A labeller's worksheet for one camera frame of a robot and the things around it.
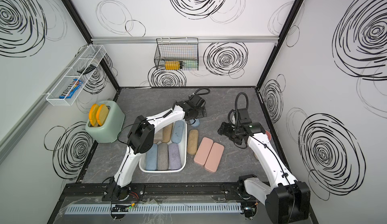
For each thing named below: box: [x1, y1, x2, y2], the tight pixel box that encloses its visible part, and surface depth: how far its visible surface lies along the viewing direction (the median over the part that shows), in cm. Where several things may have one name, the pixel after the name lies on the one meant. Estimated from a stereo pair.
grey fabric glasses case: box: [157, 142, 169, 171], surface depth 83 cm
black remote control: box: [76, 64, 97, 75], surface depth 82 cm
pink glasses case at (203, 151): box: [193, 136, 214, 166], surface depth 87 cm
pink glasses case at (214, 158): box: [204, 141, 225, 174], surface depth 85 cm
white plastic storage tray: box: [138, 119, 188, 174], surface depth 84 cm
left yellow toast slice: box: [88, 103, 100, 127], surface depth 80 cm
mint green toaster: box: [85, 100, 125, 144], surface depth 88 cm
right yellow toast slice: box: [95, 103, 109, 127], surface depth 81 cm
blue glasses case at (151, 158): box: [145, 143, 158, 171], surface depth 82 cm
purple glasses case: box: [167, 142, 182, 170], surface depth 84 cm
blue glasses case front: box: [171, 119, 185, 144], surface depth 93 cm
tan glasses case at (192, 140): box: [186, 129, 199, 155], surface depth 91 cm
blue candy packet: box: [58, 78, 84, 99], surface depth 72 cm
